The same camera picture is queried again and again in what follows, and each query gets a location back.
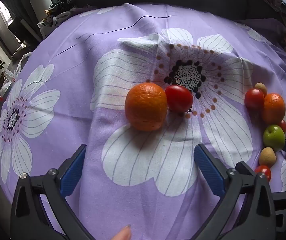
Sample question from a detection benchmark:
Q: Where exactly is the window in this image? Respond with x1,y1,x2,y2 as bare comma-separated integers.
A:
0,0,16,28

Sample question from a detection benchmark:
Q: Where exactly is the pile of clutter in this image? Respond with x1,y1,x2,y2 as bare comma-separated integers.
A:
37,0,77,39

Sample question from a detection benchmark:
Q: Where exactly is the tan longan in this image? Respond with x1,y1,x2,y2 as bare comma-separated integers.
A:
259,147,276,167
254,82,268,97

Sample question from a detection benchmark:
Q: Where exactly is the white plastic bag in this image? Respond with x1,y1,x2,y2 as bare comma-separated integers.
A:
0,51,33,98

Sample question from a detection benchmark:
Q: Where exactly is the purple floral cloth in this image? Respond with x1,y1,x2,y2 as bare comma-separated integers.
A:
0,3,286,240

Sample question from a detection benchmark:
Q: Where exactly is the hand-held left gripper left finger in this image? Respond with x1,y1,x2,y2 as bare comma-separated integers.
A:
10,144,93,240

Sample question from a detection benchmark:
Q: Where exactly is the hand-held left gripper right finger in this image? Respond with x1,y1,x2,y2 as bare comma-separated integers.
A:
194,144,276,240

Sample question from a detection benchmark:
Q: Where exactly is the green apple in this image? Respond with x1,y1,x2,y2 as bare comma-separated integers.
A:
263,124,286,152

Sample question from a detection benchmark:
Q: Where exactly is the large orange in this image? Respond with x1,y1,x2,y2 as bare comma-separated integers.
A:
124,82,168,131

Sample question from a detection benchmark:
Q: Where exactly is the large red tomato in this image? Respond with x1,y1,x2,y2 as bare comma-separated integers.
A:
165,85,194,113

